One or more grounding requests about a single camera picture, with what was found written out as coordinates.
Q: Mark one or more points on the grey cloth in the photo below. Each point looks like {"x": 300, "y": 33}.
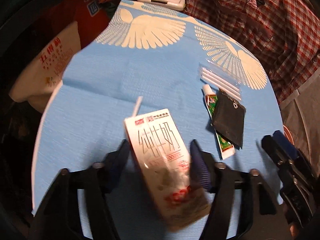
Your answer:
{"x": 305, "y": 115}

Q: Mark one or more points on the white milk carton with straw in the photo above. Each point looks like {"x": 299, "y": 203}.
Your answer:
{"x": 162, "y": 162}

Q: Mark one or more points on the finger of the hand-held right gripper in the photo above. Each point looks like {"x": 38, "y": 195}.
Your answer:
{"x": 271, "y": 147}
{"x": 285, "y": 142}

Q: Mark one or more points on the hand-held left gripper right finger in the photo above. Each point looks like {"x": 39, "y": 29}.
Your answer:
{"x": 200, "y": 170}

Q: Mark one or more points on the clear packet of white straws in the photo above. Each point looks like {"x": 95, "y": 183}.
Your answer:
{"x": 220, "y": 80}

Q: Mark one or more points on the white wet wipes box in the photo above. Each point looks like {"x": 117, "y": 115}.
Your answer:
{"x": 161, "y": 0}

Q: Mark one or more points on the blue printed tablecloth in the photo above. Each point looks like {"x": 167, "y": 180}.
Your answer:
{"x": 100, "y": 92}

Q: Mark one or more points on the black pouch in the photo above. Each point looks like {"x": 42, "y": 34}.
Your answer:
{"x": 228, "y": 117}

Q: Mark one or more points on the pink round stool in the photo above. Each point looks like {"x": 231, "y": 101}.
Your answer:
{"x": 289, "y": 135}

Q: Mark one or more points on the red plaid shirt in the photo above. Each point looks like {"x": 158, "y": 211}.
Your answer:
{"x": 250, "y": 22}

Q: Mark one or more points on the white plastic bag red print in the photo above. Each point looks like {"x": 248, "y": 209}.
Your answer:
{"x": 47, "y": 65}

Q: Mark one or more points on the small green toothpaste tube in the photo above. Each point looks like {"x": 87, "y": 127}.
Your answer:
{"x": 212, "y": 100}

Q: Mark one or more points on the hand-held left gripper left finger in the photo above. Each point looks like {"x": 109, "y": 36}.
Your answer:
{"x": 117, "y": 165}

